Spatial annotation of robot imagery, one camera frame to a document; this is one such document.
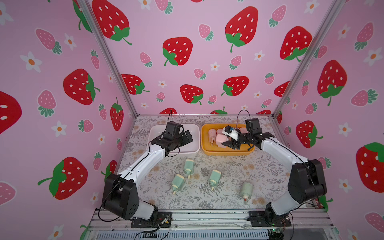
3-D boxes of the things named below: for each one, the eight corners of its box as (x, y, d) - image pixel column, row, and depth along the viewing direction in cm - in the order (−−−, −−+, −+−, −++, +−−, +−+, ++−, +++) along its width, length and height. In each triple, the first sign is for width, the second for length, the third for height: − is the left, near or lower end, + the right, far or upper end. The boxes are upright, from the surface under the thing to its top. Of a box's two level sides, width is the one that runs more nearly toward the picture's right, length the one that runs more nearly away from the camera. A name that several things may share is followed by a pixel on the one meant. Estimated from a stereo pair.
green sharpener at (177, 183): (170, 192, 85) (168, 187, 79) (178, 178, 90) (177, 173, 84) (178, 196, 83) (176, 192, 78) (185, 181, 89) (185, 176, 83)
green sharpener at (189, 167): (184, 178, 90) (183, 173, 84) (185, 165, 96) (184, 159, 89) (194, 178, 90) (193, 173, 84) (194, 165, 96) (193, 159, 89)
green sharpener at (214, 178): (206, 185, 87) (206, 180, 81) (212, 173, 92) (213, 168, 86) (213, 190, 85) (214, 185, 80) (220, 177, 90) (221, 172, 84)
